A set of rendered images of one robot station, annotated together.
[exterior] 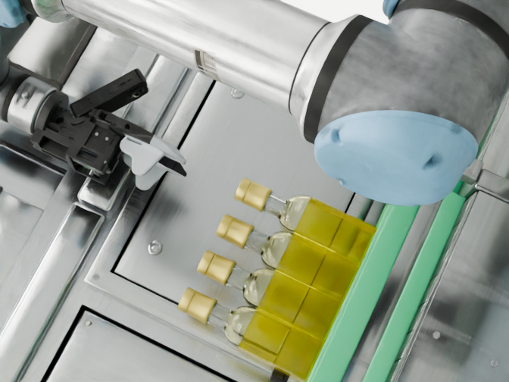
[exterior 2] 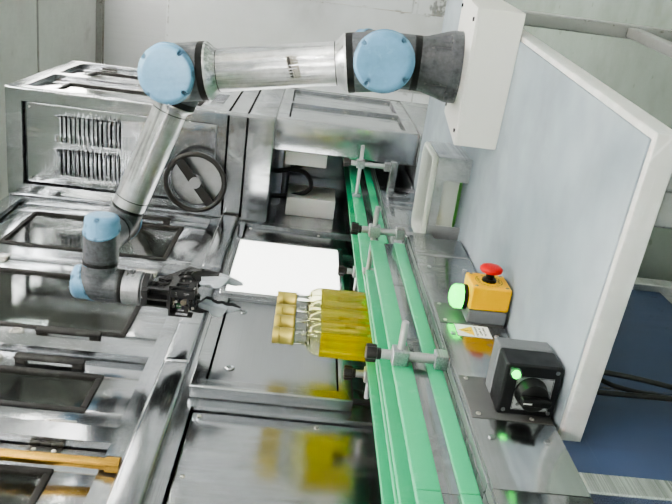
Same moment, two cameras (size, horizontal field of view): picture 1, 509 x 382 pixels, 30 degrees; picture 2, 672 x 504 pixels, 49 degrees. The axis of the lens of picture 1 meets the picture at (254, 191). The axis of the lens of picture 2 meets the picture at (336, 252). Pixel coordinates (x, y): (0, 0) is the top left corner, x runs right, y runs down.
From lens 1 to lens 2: 1.32 m
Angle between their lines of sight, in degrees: 55
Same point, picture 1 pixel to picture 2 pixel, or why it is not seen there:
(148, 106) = (191, 322)
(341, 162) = (368, 60)
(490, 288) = (440, 254)
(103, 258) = (197, 374)
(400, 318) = (406, 272)
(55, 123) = (153, 286)
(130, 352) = (237, 423)
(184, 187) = (233, 345)
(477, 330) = (447, 264)
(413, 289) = (404, 264)
